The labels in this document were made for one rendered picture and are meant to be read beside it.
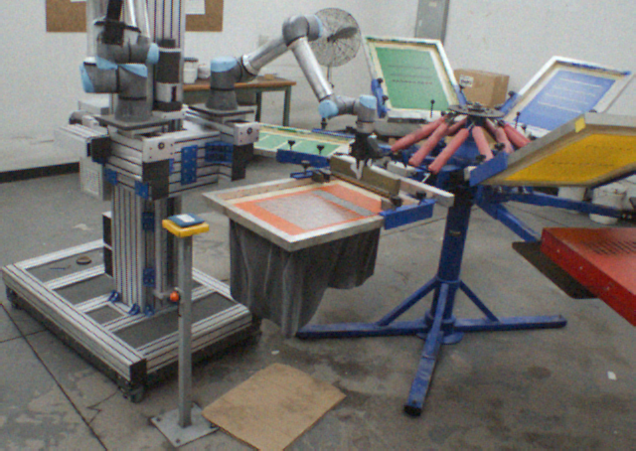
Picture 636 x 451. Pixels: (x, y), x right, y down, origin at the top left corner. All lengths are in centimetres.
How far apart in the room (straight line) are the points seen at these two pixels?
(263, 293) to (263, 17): 483
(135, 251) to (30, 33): 316
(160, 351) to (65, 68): 361
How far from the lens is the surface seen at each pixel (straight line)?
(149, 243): 310
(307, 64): 266
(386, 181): 266
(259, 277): 255
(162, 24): 291
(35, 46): 591
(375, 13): 820
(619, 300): 201
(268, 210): 255
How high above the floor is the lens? 183
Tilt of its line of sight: 20 degrees down
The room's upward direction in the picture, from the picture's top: 5 degrees clockwise
